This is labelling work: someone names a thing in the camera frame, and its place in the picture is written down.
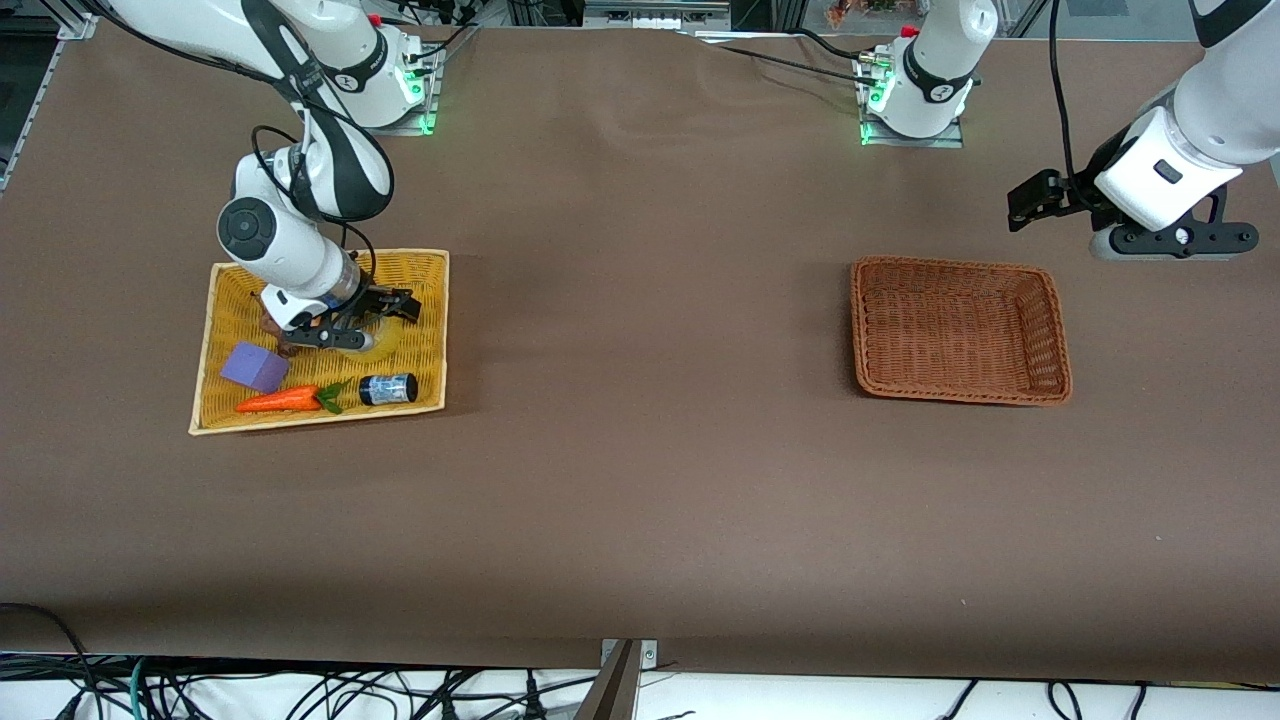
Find yellow woven basket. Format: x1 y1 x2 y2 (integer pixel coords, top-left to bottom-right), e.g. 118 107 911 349
188 248 451 437

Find blue can with black lid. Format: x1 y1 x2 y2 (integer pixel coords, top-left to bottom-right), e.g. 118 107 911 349
358 372 419 407

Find brown toy lion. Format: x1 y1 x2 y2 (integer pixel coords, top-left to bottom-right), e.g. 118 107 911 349
258 308 306 359

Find orange toy carrot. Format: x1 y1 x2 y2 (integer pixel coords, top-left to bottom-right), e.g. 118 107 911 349
235 380 351 416

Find purple foam block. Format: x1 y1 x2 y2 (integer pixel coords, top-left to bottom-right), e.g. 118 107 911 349
219 342 291 394

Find brown woven basket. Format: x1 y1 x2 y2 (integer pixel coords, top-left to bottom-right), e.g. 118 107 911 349
850 256 1074 407

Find orange background object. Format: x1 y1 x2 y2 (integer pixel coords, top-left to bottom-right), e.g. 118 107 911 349
824 0 926 27

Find grey metal box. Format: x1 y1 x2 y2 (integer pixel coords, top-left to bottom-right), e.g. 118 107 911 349
582 0 732 31

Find brown wooden beam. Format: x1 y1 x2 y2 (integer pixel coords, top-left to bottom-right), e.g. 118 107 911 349
574 640 643 720

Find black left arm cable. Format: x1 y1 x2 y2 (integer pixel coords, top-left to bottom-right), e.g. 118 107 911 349
1048 0 1088 193

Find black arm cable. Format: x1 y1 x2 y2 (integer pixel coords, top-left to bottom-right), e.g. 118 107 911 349
249 95 397 301
1048 0 1088 193

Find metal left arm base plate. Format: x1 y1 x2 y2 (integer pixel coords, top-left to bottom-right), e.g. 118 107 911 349
855 50 966 149

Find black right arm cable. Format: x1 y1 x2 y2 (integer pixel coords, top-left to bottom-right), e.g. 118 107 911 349
249 95 397 301

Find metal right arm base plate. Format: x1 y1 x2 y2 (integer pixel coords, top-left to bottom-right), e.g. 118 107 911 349
375 40 442 136

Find short black base cable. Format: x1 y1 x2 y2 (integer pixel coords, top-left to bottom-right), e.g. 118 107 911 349
795 27 881 61

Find black cables at right base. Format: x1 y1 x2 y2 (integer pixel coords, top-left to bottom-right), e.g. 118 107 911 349
385 0 483 63

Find long black base cable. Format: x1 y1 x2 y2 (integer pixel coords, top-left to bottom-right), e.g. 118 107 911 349
712 42 867 77

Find aluminium frame rail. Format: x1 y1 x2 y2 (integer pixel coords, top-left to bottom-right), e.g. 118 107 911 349
0 0 101 191

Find metal table edge bracket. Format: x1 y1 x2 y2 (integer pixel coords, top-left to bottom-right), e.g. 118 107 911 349
600 638 660 669

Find black looped floor cable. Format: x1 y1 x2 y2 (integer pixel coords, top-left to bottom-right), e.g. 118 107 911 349
0 602 97 720

